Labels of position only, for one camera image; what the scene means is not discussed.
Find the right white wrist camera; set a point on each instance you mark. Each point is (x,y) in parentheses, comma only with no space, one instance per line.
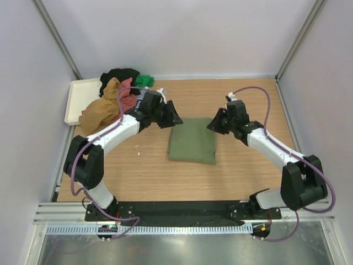
(231,97)

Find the dusty pink tank top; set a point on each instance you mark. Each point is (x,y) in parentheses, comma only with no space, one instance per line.
(127,99)

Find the blue white striped tank top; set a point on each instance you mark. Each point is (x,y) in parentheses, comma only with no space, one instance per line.
(139,98)

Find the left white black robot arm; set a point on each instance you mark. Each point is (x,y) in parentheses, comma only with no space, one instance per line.
(84,162)

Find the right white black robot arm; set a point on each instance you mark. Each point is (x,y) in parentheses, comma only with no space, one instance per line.
(302,182)

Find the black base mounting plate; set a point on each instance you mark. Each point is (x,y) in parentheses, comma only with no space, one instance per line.
(192,214)

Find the bright green tank top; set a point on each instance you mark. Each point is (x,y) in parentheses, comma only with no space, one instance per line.
(144,81)

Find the black tank top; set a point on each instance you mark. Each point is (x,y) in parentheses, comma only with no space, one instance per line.
(120,74)

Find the white plastic tray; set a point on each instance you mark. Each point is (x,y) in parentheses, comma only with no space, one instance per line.
(81,94)

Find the olive green printed tank top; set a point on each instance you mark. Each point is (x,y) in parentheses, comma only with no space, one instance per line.
(193,142)

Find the right aluminium frame post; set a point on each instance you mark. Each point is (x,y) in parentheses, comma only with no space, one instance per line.
(302,34)

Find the slotted white cable duct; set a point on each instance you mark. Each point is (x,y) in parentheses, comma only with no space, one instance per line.
(110,229)

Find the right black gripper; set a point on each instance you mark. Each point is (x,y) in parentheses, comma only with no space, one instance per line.
(214,125)

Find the tan brown tank top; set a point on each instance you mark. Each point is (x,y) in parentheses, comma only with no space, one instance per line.
(101,111)

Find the left aluminium frame post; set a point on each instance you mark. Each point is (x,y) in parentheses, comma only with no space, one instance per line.
(44,15)

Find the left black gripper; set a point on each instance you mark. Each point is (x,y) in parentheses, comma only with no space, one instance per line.
(172,117)

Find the aluminium front rail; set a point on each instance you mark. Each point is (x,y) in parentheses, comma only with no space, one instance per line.
(74,212)

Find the aluminium frame post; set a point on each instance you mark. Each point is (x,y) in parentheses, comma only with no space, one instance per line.
(44,15)
(302,34)

